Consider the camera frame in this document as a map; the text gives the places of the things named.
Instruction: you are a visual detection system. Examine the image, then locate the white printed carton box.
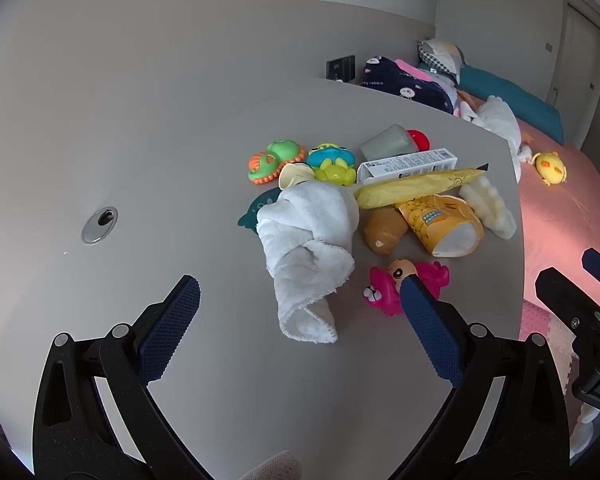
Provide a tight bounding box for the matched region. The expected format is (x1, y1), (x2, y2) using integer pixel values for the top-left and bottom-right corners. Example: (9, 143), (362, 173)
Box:
(356, 148), (458, 184)

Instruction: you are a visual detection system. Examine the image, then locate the grey plastic cup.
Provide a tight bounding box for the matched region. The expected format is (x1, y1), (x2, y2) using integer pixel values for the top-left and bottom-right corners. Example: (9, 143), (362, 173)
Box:
(361, 125), (417, 161)

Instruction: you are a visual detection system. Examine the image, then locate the brown potato toy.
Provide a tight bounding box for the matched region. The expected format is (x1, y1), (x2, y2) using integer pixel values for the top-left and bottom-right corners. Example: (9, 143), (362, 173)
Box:
(363, 206), (410, 255)

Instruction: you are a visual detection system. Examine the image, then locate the teal whale toy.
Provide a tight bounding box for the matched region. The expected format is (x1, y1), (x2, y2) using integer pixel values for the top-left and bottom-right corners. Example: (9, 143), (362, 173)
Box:
(237, 162), (316, 236)

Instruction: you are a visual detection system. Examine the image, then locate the orange green plastic toy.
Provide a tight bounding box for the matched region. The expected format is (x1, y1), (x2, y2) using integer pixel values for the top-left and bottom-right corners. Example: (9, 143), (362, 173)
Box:
(247, 138), (307, 186)

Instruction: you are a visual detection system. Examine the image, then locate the blue yellow frog toy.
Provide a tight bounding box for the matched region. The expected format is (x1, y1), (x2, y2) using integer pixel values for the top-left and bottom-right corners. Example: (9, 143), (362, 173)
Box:
(307, 143), (357, 187)

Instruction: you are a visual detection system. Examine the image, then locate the navy printed blanket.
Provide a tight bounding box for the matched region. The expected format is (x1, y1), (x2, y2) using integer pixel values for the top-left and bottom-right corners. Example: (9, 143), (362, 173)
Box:
(362, 55), (456, 115)

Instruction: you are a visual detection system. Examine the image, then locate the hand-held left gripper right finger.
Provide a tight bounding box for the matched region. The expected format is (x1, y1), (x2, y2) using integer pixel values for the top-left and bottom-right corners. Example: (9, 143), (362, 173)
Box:
(390, 275), (573, 480)

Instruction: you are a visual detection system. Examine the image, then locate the yellow plastic bag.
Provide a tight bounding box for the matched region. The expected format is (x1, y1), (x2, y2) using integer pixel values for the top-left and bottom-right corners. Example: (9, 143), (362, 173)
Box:
(355, 162), (490, 209)

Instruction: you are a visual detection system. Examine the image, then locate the black wall socket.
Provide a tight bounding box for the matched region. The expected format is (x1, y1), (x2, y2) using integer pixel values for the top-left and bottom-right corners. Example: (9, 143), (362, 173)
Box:
(326, 55), (356, 82)

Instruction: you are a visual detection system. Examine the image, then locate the grey door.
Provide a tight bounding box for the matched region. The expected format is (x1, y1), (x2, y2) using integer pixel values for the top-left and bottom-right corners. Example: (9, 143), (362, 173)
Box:
(545, 0), (600, 111)

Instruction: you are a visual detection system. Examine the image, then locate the silver cable grommet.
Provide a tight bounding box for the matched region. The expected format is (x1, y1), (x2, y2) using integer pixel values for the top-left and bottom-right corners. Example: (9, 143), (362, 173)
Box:
(81, 206), (119, 246)

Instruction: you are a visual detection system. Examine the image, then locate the white goose plush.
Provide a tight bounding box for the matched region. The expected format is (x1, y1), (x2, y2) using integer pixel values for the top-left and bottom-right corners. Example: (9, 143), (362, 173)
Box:
(460, 95), (533, 183)

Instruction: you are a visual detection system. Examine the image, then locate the pink bed sheet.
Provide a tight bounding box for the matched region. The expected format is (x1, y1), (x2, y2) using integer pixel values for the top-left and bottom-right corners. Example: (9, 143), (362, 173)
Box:
(455, 87), (600, 311)

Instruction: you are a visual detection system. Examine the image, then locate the teal bolster pillow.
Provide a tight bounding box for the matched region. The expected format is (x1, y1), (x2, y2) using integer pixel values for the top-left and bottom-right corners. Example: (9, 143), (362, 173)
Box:
(457, 64), (565, 145)

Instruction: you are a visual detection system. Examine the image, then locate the yellow chick plush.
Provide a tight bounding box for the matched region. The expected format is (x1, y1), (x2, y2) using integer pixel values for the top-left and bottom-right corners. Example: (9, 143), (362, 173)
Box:
(532, 151), (567, 187)

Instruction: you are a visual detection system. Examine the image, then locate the person's left hand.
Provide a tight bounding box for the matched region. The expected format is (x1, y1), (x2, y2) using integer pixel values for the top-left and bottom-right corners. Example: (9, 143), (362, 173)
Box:
(240, 450), (303, 480)

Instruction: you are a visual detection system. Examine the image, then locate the pink cloth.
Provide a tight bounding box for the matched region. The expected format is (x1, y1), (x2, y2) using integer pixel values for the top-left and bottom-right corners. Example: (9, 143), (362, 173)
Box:
(395, 59), (451, 92)

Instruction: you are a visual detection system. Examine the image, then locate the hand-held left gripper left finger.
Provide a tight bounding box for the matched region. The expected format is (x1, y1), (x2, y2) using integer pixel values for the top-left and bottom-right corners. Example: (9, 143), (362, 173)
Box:
(32, 275), (221, 480)

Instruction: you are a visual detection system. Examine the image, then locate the pink plastic toy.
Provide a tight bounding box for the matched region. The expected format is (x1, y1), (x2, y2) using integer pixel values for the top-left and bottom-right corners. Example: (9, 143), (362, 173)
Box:
(362, 257), (451, 317)

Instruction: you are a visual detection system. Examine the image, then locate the white towel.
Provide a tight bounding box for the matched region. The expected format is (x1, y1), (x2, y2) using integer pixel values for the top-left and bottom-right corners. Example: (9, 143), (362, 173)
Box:
(256, 180), (356, 345)

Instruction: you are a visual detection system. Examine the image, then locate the checkered pillow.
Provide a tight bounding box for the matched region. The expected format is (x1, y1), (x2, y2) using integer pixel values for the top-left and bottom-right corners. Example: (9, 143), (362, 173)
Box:
(417, 39), (467, 86)

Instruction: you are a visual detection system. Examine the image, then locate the yellow corn snack cup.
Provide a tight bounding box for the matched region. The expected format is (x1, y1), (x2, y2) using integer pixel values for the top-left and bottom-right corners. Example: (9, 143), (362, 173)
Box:
(395, 194), (485, 259)

